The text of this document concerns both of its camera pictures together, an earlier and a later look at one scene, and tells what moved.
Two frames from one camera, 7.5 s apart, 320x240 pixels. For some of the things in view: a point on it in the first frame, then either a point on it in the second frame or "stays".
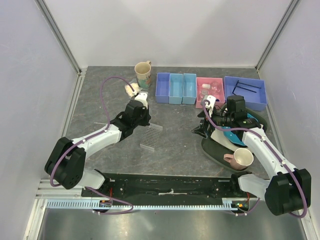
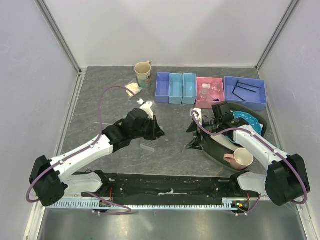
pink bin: [209, 86] stays
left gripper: [146, 122] to [156, 131]
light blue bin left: [175, 88] stays
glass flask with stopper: [213, 86] stays
